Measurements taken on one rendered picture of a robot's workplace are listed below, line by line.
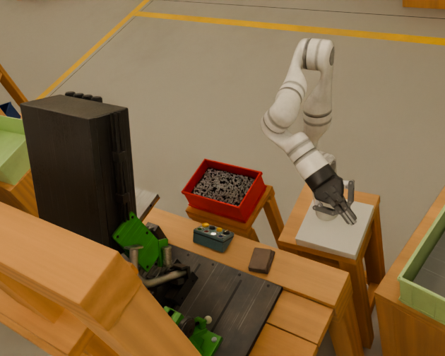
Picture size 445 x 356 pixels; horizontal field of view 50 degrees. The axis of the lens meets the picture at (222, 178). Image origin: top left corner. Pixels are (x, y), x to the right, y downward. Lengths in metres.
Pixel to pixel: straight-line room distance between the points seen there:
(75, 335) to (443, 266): 1.25
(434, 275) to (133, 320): 1.26
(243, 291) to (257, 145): 1.93
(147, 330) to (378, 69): 3.42
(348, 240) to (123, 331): 1.23
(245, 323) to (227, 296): 0.13
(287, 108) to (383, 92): 2.60
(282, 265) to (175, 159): 2.08
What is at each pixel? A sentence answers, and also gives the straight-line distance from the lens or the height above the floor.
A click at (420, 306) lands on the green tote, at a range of 1.80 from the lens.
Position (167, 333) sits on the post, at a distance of 0.89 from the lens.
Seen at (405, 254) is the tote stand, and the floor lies 0.79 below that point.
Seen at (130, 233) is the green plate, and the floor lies 1.23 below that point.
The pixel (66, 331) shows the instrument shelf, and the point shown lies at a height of 1.54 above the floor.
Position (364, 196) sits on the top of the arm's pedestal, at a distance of 2.04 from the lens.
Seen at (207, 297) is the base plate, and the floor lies 0.90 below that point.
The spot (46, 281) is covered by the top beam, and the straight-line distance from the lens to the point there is 0.74.
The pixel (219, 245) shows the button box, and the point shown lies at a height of 0.93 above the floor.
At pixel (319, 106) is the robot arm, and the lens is 1.55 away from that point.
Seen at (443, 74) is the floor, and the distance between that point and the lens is 3.92.
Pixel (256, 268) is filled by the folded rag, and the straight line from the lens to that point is 1.82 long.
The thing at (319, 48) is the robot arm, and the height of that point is 1.63.
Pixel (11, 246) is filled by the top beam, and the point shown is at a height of 1.94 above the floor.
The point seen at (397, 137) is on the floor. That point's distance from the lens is 3.45.
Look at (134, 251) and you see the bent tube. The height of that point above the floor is 1.20.
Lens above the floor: 2.45
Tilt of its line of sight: 45 degrees down
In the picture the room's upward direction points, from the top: 24 degrees counter-clockwise
